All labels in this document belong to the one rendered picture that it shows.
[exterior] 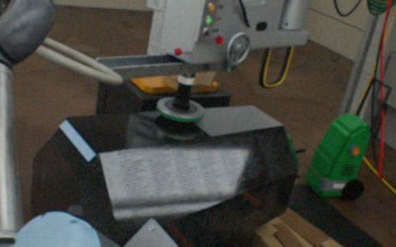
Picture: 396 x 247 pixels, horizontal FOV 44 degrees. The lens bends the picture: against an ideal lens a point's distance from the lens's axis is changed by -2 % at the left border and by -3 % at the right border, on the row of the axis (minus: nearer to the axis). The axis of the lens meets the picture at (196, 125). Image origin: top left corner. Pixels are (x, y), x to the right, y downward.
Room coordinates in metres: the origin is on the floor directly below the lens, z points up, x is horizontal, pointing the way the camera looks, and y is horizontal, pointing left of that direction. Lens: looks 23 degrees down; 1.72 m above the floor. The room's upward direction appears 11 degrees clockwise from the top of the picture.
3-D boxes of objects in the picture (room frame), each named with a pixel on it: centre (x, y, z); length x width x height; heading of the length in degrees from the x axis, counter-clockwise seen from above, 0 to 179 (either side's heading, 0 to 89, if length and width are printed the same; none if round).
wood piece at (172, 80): (2.68, 0.14, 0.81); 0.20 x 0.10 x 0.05; 44
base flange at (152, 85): (2.91, 0.25, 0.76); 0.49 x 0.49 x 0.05; 36
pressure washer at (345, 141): (3.33, -1.06, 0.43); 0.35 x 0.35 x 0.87; 21
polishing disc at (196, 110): (2.15, 0.09, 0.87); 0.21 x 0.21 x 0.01
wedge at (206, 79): (2.87, 0.01, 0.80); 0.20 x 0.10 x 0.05; 175
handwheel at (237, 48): (2.16, -0.08, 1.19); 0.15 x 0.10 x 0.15; 139
